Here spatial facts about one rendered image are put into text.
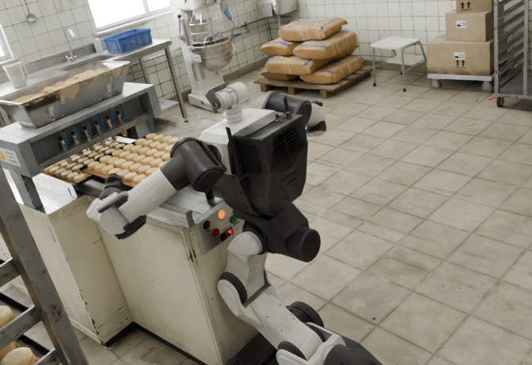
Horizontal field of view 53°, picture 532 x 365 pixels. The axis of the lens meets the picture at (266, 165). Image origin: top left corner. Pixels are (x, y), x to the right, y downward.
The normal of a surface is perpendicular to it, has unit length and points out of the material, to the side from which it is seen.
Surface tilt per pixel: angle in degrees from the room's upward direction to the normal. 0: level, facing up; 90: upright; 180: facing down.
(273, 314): 33
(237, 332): 90
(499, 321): 0
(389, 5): 90
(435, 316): 0
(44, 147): 90
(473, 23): 89
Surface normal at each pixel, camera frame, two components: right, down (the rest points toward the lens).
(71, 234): 0.74, 0.15
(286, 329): 0.23, -0.67
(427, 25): -0.72, 0.41
